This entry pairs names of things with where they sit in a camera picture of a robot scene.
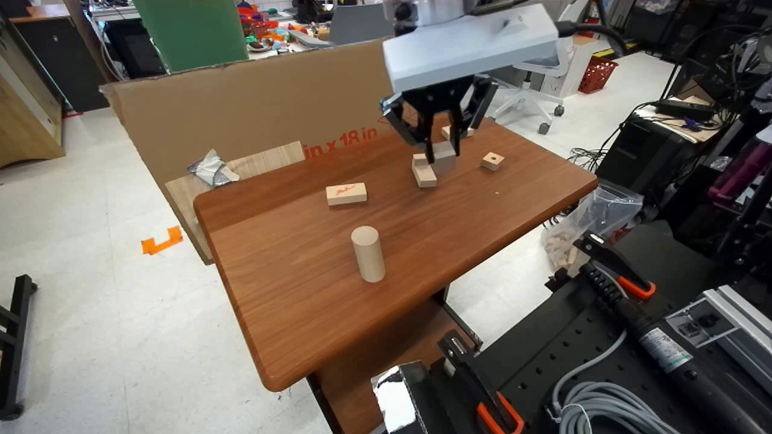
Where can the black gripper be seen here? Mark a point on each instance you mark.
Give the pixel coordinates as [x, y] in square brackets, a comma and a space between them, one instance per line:
[440, 96]

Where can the grey white Franka robot arm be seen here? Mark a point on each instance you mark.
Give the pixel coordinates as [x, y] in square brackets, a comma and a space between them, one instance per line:
[467, 48]

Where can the L-shaped wooden block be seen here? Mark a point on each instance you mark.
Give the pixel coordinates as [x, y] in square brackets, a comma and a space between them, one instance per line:
[425, 176]

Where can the square wooden block with hole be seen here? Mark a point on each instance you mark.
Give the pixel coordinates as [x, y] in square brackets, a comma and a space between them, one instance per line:
[492, 163]

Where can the small flat wooden block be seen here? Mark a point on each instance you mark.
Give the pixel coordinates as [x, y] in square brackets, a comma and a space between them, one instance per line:
[346, 193]

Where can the wooden cylinder block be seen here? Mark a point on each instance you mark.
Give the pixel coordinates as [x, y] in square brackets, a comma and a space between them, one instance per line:
[368, 253]

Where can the red plastic crate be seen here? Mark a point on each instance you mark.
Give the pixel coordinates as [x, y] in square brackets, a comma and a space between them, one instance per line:
[596, 74]

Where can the clear plastic bag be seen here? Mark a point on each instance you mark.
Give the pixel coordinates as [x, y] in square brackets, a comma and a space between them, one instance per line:
[595, 219]

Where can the large cardboard box red print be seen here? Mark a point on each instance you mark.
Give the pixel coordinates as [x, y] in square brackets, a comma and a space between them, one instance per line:
[256, 105]

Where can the black equipment cart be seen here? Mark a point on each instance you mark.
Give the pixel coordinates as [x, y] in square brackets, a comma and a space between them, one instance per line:
[653, 152]

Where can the wooden lower table shelf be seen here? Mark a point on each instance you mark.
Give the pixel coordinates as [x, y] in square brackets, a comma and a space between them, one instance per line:
[386, 346]

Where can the crumpled white paper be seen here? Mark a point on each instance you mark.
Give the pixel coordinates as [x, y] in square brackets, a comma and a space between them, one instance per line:
[212, 170]

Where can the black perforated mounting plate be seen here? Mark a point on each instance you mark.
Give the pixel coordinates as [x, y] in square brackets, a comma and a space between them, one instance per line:
[556, 353]

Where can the green board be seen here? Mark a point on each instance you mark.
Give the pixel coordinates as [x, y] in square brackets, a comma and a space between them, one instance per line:
[188, 33]

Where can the orange floor tape piece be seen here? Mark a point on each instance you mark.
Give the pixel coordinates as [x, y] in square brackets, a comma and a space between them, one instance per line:
[160, 241]

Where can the white printed label sheet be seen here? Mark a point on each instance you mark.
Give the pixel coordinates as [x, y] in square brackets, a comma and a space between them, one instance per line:
[700, 321]

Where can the light wooden cabinet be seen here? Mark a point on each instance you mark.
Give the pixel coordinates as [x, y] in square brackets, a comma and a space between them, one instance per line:
[28, 105]

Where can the black floor stand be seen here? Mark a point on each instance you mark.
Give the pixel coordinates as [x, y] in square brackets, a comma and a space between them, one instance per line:
[14, 346]

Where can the aluminium extrusion rail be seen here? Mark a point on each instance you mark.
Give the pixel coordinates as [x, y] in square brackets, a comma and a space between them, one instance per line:
[749, 329]

